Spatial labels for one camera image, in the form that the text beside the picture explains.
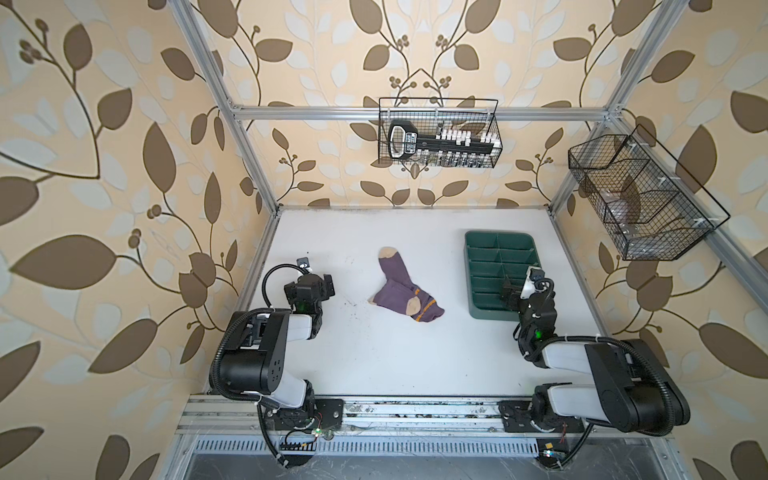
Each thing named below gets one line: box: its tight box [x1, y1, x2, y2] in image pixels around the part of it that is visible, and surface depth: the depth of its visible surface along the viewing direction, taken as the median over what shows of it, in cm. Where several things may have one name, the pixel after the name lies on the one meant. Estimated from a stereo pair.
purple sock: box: [367, 247, 445, 322], surface depth 96 cm
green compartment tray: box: [464, 230, 542, 321], surface depth 101 cm
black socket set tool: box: [388, 120, 499, 162], surface depth 86 cm
